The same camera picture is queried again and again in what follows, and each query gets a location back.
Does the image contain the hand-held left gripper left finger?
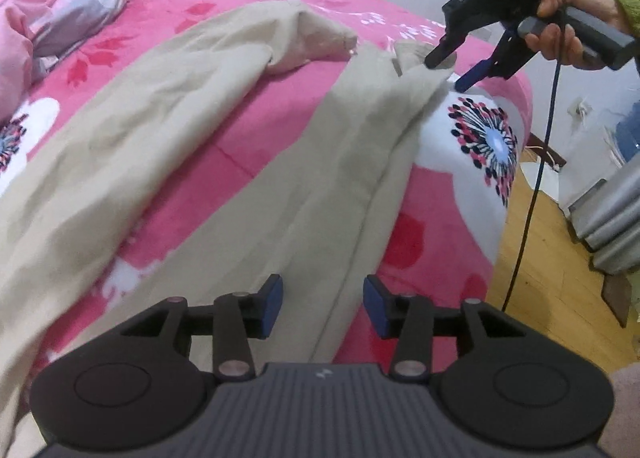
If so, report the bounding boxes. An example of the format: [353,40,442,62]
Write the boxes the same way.
[117,274,285,382]

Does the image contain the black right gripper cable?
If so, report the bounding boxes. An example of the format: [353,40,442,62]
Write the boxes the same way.
[501,0,569,313]

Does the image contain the grey lavender cloth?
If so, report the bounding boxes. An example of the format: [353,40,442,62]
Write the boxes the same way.
[30,0,137,59]

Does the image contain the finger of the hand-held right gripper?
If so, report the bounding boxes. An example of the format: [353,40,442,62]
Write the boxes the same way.
[424,30,467,71]
[454,33,533,91]

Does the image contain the beige pants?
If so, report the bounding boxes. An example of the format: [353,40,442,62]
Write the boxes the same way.
[0,0,458,458]

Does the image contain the brown board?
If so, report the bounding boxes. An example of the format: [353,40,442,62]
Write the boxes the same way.
[600,273,640,329]

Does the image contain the pink floral blanket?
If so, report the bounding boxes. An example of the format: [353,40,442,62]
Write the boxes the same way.
[0,0,534,389]

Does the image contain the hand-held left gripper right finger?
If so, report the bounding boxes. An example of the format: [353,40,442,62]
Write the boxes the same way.
[363,274,531,382]

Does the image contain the grey radiator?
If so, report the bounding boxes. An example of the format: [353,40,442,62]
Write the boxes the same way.
[567,158,640,275]

